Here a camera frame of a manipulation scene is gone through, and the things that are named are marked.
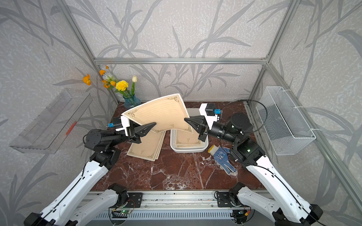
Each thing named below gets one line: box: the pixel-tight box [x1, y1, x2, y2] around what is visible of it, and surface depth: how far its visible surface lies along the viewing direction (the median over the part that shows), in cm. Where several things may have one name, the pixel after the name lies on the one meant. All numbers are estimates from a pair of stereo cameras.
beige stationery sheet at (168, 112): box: [121, 93, 194, 134], surface depth 46 cm
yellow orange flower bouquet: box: [82, 65, 138, 97], surface depth 94 cm
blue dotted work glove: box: [207, 144, 238, 175], surface depth 91 cm
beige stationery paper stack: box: [174, 128, 204, 149], surface depth 98 cm
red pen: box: [65, 121, 78, 136], surface depth 67 cm
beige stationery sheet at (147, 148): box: [126, 131, 164, 162], surface depth 93 cm
